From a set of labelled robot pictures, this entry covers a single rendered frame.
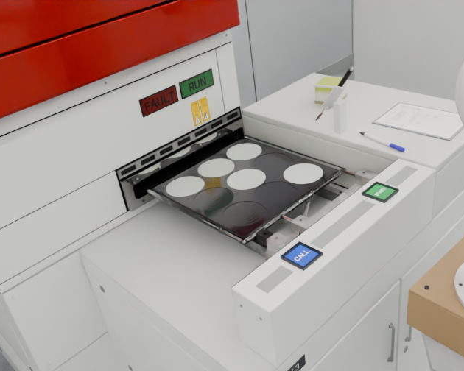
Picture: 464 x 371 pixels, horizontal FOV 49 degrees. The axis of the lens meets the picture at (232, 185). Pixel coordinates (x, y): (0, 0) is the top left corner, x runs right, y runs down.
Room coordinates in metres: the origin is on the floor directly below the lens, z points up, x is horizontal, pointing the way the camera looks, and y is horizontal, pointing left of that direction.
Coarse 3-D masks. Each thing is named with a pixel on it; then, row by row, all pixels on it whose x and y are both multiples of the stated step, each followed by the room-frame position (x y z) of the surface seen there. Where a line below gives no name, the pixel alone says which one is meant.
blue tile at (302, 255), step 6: (300, 246) 0.76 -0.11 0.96; (294, 252) 0.74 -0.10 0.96; (300, 252) 0.74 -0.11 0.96; (306, 252) 0.74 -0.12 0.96; (312, 252) 0.73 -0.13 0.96; (288, 258) 0.73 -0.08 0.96; (294, 258) 0.72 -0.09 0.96; (300, 258) 0.72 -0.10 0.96; (306, 258) 0.72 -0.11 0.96; (312, 258) 0.72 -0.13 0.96; (300, 264) 0.71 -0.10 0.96
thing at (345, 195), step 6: (354, 186) 1.06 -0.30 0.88; (360, 186) 1.05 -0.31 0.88; (348, 192) 1.03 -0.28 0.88; (336, 198) 1.02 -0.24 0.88; (342, 198) 1.01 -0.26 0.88; (330, 204) 1.00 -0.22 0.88; (336, 204) 0.99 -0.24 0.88; (324, 210) 0.98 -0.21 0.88; (330, 210) 0.97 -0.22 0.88; (312, 216) 0.96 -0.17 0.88; (318, 216) 0.95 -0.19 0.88; (288, 234) 0.91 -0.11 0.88; (294, 234) 0.90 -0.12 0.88; (270, 252) 0.85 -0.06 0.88
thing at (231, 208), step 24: (264, 144) 1.31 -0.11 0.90; (192, 168) 1.24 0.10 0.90; (240, 168) 1.20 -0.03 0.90; (264, 168) 1.18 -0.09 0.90; (216, 192) 1.10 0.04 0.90; (240, 192) 1.08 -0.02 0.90; (264, 192) 1.06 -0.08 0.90; (288, 192) 1.05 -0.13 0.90; (216, 216) 0.99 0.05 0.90; (240, 216) 0.98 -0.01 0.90; (264, 216) 0.96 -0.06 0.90
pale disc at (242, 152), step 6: (240, 144) 1.34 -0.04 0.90; (246, 144) 1.33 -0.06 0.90; (252, 144) 1.32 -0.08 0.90; (228, 150) 1.31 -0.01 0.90; (234, 150) 1.31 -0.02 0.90; (240, 150) 1.30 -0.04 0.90; (246, 150) 1.29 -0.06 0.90; (252, 150) 1.29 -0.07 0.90; (258, 150) 1.28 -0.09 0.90; (228, 156) 1.28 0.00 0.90; (234, 156) 1.27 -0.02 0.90; (240, 156) 1.26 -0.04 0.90; (246, 156) 1.26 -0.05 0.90; (252, 156) 1.25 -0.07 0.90
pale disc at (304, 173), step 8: (288, 168) 1.16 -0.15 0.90; (296, 168) 1.15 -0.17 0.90; (304, 168) 1.15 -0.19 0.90; (312, 168) 1.14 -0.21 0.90; (320, 168) 1.13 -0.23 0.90; (288, 176) 1.12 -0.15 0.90; (296, 176) 1.11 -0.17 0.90; (304, 176) 1.11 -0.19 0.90; (312, 176) 1.10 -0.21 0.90; (320, 176) 1.10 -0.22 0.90
